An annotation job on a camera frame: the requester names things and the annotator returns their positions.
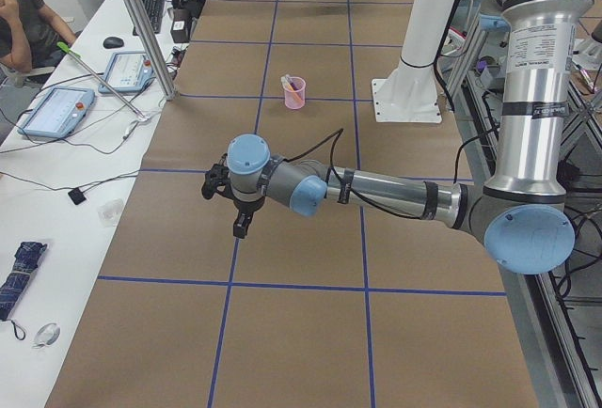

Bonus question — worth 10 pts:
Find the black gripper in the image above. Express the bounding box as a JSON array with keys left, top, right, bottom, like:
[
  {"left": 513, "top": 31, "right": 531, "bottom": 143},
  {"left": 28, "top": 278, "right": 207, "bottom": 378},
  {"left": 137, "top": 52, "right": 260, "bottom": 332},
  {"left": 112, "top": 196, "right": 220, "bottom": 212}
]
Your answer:
[{"left": 231, "top": 187, "right": 264, "bottom": 239}]

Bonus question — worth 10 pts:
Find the orange marker pen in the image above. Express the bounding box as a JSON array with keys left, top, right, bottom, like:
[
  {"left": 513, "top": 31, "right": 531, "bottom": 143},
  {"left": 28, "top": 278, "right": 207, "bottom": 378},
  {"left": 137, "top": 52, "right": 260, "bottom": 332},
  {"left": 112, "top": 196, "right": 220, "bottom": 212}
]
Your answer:
[{"left": 285, "top": 87, "right": 303, "bottom": 103}]

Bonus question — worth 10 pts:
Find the pink mesh pen holder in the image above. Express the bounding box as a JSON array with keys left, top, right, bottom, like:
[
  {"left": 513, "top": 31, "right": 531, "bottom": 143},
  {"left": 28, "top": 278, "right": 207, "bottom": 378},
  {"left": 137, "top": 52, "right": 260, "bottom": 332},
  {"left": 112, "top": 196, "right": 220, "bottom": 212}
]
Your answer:
[{"left": 281, "top": 74, "right": 306, "bottom": 110}]

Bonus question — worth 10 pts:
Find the black box with label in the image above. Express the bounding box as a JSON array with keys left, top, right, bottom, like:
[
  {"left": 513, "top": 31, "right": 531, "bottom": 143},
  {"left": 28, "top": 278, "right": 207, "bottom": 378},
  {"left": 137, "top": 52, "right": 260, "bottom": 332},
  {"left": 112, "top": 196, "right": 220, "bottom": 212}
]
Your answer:
[{"left": 170, "top": 8, "right": 192, "bottom": 44}]

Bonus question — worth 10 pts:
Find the black keyboard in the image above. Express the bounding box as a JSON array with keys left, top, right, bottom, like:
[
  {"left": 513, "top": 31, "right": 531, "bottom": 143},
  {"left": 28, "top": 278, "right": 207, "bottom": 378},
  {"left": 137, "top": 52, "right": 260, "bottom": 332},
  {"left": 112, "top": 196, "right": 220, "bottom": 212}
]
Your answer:
[{"left": 141, "top": 0, "right": 166, "bottom": 34}]

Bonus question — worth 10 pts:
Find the far blue teach pendant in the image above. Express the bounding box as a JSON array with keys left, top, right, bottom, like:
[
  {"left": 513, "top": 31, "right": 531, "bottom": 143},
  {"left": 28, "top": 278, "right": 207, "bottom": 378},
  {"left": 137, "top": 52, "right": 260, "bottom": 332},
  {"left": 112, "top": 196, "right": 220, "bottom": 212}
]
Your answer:
[{"left": 102, "top": 51, "right": 154, "bottom": 94}]

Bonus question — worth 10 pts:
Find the blue teach pendant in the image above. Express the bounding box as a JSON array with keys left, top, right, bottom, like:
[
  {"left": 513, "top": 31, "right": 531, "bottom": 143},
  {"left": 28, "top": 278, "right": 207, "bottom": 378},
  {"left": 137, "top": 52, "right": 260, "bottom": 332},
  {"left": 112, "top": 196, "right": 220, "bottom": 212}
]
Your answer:
[
  {"left": 17, "top": 86, "right": 96, "bottom": 138},
  {"left": 102, "top": 51, "right": 154, "bottom": 94}
]

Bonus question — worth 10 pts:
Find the black computer mouse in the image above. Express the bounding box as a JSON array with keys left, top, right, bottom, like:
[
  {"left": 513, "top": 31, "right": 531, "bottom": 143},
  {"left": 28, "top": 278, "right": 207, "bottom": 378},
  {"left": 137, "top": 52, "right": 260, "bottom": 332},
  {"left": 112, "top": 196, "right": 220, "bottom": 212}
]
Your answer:
[{"left": 103, "top": 36, "right": 124, "bottom": 49}]

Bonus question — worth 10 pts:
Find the near blue teach pendant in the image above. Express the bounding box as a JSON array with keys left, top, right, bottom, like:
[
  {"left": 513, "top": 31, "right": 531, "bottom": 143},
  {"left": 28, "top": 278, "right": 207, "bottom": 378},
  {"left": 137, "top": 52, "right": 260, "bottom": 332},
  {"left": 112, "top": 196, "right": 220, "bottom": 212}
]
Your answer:
[{"left": 17, "top": 86, "right": 96, "bottom": 138}]

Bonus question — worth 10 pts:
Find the folded blue umbrella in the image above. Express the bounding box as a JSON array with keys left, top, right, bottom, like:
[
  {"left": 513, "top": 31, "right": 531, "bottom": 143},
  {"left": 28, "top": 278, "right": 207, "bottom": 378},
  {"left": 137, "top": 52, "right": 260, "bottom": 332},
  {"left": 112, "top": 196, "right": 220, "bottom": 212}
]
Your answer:
[{"left": 1, "top": 242, "right": 48, "bottom": 341}]

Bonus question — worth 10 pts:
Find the metal rod on table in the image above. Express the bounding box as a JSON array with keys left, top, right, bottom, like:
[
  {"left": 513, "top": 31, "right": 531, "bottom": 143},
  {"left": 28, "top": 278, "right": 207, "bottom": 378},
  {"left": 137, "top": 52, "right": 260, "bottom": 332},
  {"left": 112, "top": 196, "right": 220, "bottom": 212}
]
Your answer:
[{"left": 57, "top": 41, "right": 151, "bottom": 122}]

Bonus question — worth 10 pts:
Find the person in dark shirt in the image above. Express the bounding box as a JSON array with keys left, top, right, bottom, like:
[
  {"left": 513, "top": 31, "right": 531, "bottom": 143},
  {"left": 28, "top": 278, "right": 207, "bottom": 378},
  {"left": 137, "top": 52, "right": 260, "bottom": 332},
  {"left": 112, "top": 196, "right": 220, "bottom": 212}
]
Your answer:
[{"left": 1, "top": 0, "right": 78, "bottom": 73}]

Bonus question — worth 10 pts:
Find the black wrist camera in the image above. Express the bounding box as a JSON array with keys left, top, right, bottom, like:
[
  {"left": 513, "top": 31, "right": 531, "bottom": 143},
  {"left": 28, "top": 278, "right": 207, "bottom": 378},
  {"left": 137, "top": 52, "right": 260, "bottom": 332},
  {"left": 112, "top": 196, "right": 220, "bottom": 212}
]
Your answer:
[{"left": 201, "top": 164, "right": 232, "bottom": 200}]

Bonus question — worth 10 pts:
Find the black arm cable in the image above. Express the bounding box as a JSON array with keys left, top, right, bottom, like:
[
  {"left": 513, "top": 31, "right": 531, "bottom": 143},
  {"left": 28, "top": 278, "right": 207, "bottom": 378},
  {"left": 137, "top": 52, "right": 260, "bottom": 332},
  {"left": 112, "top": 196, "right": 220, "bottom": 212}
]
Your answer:
[{"left": 284, "top": 127, "right": 429, "bottom": 219}]

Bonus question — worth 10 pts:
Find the aluminium frame post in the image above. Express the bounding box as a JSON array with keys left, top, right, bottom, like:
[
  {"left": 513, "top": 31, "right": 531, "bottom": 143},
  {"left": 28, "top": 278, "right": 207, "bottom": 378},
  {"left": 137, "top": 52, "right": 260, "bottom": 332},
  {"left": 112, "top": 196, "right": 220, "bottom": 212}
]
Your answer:
[{"left": 123, "top": 0, "right": 176, "bottom": 101}]

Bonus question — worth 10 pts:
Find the white pedestal column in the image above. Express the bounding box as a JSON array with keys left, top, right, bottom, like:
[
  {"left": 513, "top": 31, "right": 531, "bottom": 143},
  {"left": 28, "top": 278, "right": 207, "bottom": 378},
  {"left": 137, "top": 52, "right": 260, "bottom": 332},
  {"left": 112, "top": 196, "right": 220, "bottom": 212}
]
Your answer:
[{"left": 372, "top": 0, "right": 455, "bottom": 124}]

